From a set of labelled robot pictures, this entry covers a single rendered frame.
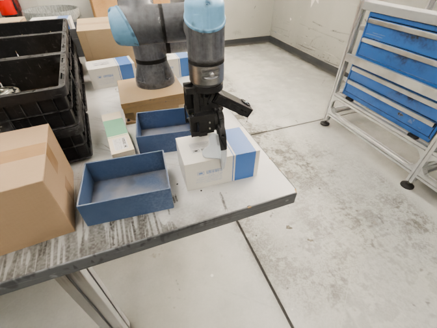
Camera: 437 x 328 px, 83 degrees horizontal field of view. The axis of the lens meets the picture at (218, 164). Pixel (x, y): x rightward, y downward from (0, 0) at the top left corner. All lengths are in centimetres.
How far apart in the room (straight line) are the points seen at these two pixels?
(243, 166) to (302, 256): 84
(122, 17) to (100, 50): 87
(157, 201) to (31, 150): 28
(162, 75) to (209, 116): 47
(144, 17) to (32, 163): 37
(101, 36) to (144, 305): 125
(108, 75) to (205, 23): 84
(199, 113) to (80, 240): 38
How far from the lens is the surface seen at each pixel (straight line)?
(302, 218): 155
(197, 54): 52
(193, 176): 63
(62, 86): 74
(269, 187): 68
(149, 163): 71
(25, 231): 65
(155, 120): 90
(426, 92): 184
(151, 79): 100
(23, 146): 68
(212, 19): 50
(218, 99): 58
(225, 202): 63
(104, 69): 128
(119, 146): 76
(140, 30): 60
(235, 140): 68
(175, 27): 60
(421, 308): 153
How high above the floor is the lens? 118
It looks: 41 degrees down
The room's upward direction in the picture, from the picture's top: straight up
